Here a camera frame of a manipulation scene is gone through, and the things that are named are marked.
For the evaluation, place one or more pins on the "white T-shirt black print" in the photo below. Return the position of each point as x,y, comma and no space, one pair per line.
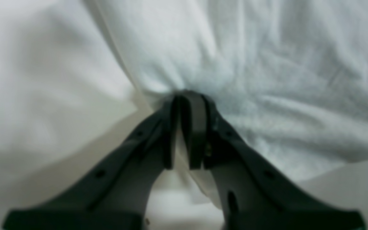
75,75

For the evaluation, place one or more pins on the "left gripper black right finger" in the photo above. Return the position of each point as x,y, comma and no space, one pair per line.
193,118

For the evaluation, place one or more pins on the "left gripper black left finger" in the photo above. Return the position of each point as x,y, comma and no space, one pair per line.
170,111

